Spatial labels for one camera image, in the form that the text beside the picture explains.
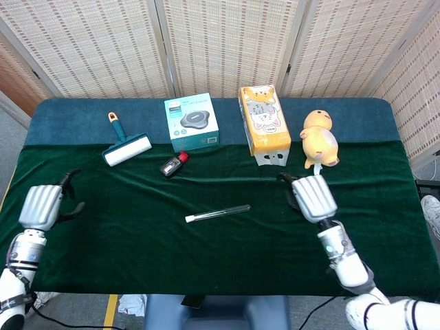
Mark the blue table cover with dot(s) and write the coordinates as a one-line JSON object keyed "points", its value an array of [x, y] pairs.
{"points": [[68, 120]]}

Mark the yellow cat tissue pack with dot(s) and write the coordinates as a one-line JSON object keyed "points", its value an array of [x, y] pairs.
{"points": [[264, 120]]}

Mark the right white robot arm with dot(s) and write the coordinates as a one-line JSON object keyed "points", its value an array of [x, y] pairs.
{"points": [[350, 271]]}

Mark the small white cap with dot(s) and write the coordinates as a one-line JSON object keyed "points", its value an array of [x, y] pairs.
{"points": [[189, 219]]}

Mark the yellow plush toy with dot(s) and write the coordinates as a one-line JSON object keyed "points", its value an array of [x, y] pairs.
{"points": [[319, 141]]}

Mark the dark green velvet cloth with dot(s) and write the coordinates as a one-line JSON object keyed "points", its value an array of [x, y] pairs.
{"points": [[206, 261]]}

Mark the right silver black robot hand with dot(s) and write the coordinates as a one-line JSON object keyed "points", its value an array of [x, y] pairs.
{"points": [[314, 197]]}

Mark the crumpled white cloth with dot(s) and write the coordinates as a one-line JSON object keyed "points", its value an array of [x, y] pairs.
{"points": [[132, 304]]}

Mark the flat black device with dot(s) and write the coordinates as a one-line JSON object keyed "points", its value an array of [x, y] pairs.
{"points": [[192, 302]]}

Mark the teal white speaker box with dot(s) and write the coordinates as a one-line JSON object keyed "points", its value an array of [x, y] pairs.
{"points": [[192, 120]]}

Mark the woven bamboo folding screen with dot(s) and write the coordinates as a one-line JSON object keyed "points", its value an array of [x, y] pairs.
{"points": [[223, 44]]}

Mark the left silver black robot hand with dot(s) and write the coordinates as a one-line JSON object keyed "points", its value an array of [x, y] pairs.
{"points": [[41, 206]]}

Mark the clear glass test tube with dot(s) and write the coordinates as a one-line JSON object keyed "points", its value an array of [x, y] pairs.
{"points": [[223, 211]]}

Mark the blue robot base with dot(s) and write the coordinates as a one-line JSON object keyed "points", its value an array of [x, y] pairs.
{"points": [[220, 316]]}

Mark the black box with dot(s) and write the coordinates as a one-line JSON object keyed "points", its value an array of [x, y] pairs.
{"points": [[428, 189]]}

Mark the white sneaker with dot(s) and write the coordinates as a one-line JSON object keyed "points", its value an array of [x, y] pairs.
{"points": [[431, 209]]}

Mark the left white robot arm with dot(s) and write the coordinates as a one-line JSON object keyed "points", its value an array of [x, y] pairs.
{"points": [[24, 251]]}

